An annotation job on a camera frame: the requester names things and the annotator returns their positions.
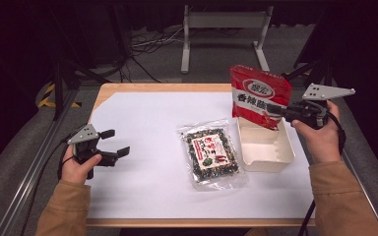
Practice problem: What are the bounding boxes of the black floor cable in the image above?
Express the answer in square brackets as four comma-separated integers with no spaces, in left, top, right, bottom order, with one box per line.
[121,55,161,84]

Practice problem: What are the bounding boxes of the clear seaweed packet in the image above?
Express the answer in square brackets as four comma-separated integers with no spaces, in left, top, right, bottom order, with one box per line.
[177,118,249,192]

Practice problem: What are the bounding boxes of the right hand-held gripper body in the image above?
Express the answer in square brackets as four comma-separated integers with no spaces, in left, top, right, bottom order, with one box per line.
[284,83,356,130]

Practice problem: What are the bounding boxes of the cream plastic box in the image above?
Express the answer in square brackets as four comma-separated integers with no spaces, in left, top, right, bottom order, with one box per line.
[235,116,296,173]

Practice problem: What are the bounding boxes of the person's left hand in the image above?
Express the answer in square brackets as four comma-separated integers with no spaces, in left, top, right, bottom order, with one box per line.
[60,144,103,185]

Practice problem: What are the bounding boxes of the white paper sheet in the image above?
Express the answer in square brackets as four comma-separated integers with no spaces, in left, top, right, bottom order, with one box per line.
[87,91,316,220]

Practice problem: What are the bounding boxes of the hand-held gripper cable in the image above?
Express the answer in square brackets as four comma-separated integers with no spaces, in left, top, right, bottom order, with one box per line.
[19,129,87,236]
[297,110,347,236]

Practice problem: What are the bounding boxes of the yellow black hazard tape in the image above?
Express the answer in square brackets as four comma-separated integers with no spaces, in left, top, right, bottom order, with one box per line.
[37,83,83,109]

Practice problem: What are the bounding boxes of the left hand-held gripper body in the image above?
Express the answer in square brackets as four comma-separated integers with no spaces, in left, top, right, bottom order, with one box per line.
[67,123,119,167]

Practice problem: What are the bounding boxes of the red seasoning packet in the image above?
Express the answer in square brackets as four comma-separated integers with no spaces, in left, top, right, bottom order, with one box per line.
[228,64,293,132]

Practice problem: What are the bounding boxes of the person's right hand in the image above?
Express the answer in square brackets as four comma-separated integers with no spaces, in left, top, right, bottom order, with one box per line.
[289,99,343,165]

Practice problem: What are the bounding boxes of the black metal stand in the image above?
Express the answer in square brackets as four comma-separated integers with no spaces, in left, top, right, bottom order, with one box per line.
[51,58,111,121]
[277,58,334,89]

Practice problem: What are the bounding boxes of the white metal stand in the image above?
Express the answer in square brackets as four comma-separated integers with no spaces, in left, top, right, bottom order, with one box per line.
[180,4,275,75]

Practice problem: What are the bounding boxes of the white floor cable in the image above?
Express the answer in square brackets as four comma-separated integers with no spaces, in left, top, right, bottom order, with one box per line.
[131,28,185,49]

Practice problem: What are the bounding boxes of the aluminium rail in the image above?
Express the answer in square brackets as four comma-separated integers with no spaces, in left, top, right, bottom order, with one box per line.
[0,88,80,236]
[339,131,378,236]

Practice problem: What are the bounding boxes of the right hand-held gripper cable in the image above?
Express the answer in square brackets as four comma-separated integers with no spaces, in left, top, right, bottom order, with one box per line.
[297,110,347,236]

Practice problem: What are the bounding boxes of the left hand-held gripper cable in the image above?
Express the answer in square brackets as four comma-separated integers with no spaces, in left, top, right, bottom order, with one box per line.
[19,129,87,236]

